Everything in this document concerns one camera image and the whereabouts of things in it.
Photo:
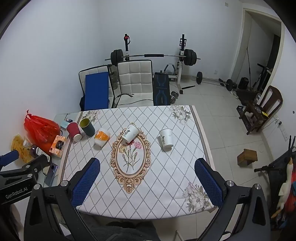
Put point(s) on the white padded chair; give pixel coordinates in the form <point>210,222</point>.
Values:
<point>111,78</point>
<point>134,78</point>

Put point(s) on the silver dumbbell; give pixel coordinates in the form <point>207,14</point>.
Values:
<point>174,96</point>

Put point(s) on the person's dark trousers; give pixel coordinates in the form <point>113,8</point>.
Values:
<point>129,231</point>

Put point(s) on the red plastic bag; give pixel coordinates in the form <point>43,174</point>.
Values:
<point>39,129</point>

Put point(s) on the white barbell rack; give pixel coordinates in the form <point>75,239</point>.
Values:
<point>181,64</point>

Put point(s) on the black scooter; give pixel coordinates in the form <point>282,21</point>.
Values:
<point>275,170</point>

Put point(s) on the blue mat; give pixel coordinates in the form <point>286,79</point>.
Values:
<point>96,91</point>

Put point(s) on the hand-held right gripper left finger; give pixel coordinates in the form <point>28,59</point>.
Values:
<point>86,182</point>

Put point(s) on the small barbell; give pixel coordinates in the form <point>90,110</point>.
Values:
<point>199,77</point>

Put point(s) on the orange and white cup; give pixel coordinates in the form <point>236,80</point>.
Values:
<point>101,136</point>

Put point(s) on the floral quilted tablecloth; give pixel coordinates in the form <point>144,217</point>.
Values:
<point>161,176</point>

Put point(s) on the red paper cup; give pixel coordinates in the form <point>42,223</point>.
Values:
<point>73,129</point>

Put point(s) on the dark green cup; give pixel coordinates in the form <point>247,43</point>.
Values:
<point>87,128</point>

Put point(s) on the orange cardboard box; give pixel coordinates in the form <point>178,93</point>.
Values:
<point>57,146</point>

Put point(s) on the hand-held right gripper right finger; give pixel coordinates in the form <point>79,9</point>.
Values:
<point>208,182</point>

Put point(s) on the black weight bench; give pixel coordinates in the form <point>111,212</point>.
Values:
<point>161,89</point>

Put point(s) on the short black bar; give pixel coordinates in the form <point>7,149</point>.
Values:
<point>188,87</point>

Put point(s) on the light blue card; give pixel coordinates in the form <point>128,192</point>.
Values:
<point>64,124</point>

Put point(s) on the black barbell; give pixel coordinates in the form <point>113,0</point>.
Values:
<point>116,57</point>

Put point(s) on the black round bin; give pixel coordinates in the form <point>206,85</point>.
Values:
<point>243,83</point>

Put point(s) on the dark round jar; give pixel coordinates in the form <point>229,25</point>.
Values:
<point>33,150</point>

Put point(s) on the yellow plastic bag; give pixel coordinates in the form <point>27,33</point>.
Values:
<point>19,146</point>

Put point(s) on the white duck toy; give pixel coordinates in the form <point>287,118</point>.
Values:
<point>286,183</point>

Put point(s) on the dark wooden chair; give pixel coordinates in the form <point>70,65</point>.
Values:
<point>272,99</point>

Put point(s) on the white paper cup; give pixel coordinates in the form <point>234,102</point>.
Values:
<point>129,133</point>
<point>166,138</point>

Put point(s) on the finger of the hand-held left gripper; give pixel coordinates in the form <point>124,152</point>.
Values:
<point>34,163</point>
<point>9,158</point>

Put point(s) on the white door frame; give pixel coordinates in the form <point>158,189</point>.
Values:
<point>240,46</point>

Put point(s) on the blue smartphone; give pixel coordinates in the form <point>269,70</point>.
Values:
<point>51,175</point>

